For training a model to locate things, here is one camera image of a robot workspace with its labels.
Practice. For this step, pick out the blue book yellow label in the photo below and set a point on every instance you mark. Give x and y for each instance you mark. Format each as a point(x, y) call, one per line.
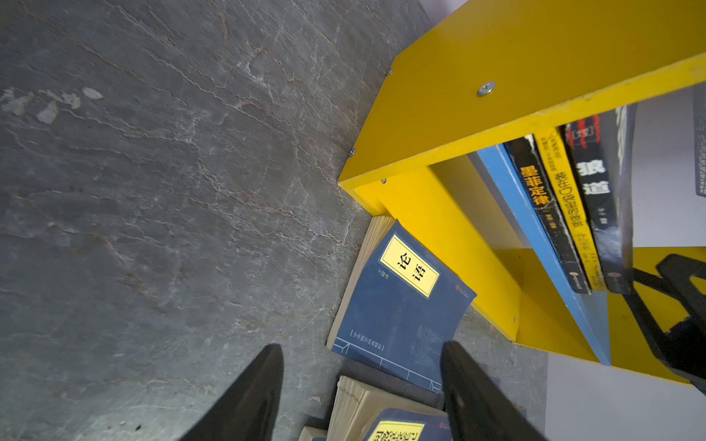
point(400, 306)

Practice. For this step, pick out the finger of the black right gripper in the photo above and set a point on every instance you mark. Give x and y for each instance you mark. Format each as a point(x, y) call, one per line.
point(680, 273)
point(666, 346)

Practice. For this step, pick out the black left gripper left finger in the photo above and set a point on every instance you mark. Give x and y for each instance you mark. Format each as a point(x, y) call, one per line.
point(249, 407)

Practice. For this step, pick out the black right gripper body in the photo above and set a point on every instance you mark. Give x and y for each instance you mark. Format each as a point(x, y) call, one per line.
point(686, 352)

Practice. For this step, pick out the yellow cartoon book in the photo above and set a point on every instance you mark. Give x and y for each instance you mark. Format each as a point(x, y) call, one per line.
point(556, 162)

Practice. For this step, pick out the black wolf book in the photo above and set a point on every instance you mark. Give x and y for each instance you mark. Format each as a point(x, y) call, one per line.
point(600, 147)

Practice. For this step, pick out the black book orange title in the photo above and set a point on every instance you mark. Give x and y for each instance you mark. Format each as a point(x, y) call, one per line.
point(525, 158)

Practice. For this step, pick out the blue book middle stack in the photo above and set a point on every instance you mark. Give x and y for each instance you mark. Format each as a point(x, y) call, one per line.
point(364, 412)

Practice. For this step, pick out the yellow bookshelf with coloured shelves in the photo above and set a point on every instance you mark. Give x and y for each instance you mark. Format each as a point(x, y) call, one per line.
point(496, 70)

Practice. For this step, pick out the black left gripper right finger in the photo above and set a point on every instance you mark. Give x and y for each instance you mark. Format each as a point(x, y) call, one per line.
point(476, 407)

